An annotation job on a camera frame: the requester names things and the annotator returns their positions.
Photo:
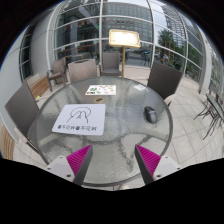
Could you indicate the white printed mouse pad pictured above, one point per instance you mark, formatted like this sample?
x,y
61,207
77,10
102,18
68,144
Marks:
x,y
80,119

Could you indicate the black computer mouse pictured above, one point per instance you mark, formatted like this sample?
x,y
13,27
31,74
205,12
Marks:
x,y
150,115

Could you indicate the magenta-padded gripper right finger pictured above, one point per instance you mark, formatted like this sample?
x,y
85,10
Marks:
x,y
166,165

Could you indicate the gold framed menu stand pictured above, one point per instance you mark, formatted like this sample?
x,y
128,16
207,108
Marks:
x,y
124,38

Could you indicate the wooden slat bench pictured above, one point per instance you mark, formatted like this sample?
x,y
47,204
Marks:
x,y
39,87

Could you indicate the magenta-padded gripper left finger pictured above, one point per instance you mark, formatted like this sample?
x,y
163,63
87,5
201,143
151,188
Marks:
x,y
60,165

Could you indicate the colourful picture menu card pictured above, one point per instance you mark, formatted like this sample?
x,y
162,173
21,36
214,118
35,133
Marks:
x,y
101,89

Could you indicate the tan tape roll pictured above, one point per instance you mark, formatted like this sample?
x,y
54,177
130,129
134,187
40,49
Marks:
x,y
98,99

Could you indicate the small metal-legged side table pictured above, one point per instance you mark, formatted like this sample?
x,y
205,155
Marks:
x,y
213,110

